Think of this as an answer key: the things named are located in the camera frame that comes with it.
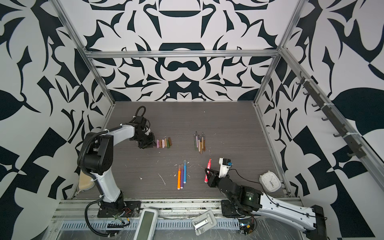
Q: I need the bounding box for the red pink highlighter pen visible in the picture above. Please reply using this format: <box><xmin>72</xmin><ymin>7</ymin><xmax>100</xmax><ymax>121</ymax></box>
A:
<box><xmin>204</xmin><ymin>159</ymin><xmax>212</xmax><ymax>183</ymax></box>

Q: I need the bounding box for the blue highlighter pen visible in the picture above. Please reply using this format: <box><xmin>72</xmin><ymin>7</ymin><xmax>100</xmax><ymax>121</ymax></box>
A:
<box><xmin>183</xmin><ymin>160</ymin><xmax>187</xmax><ymax>184</ymax></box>

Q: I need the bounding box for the lilac cap brown pen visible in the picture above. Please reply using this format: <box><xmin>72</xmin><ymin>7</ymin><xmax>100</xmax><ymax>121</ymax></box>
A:
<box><xmin>199</xmin><ymin>138</ymin><xmax>203</xmax><ymax>154</ymax></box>

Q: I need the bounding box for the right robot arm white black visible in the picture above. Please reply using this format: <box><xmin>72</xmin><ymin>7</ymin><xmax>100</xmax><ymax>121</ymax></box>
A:
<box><xmin>205</xmin><ymin>168</ymin><xmax>328</xmax><ymax>240</ymax></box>

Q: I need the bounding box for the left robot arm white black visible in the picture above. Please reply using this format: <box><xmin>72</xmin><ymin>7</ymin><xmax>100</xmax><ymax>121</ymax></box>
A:
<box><xmin>78</xmin><ymin>116</ymin><xmax>155</xmax><ymax>211</ymax></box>

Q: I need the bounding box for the orange highlighter pen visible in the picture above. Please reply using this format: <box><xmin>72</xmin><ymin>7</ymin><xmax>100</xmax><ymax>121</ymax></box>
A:
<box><xmin>177</xmin><ymin>165</ymin><xmax>181</xmax><ymax>190</ymax></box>

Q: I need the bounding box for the white round timer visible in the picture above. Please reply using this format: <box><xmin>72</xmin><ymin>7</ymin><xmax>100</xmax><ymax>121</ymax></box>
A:
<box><xmin>259</xmin><ymin>171</ymin><xmax>282</xmax><ymax>193</ymax></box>

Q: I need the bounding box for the beige sponge block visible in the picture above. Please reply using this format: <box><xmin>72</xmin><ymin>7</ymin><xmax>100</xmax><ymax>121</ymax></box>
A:
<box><xmin>78</xmin><ymin>171</ymin><xmax>95</xmax><ymax>191</ymax></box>

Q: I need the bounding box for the white handheld tablet device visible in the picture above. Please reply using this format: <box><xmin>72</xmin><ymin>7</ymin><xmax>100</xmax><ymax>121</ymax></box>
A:
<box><xmin>134</xmin><ymin>208</ymin><xmax>159</xmax><ymax>240</ymax></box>

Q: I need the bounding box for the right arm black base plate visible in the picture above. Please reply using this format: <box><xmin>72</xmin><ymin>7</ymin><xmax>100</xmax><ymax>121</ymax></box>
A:
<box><xmin>221</xmin><ymin>200</ymin><xmax>248</xmax><ymax>218</ymax></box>

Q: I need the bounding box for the grey metal bracket box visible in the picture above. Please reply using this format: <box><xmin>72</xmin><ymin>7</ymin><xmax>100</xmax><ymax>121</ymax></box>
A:
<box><xmin>191</xmin><ymin>210</ymin><xmax>218</xmax><ymax>236</ymax></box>

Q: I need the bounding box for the aluminium frame front rail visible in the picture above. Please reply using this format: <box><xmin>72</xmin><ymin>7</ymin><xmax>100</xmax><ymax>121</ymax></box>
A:
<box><xmin>52</xmin><ymin>196</ymin><xmax>308</xmax><ymax>221</ymax></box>

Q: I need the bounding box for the black corrugated cable hose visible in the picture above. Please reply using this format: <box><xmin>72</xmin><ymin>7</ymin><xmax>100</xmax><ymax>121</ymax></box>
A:
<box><xmin>77</xmin><ymin>130</ymin><xmax>112</xmax><ymax>238</ymax></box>

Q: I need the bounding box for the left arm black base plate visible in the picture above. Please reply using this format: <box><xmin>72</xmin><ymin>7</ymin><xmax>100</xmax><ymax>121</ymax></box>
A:
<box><xmin>97</xmin><ymin>201</ymin><xmax>142</xmax><ymax>218</ymax></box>

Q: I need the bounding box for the aluminium frame back beam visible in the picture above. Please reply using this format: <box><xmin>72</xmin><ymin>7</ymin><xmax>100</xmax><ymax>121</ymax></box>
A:
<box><xmin>85</xmin><ymin>50</ymin><xmax>278</xmax><ymax>59</ymax></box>

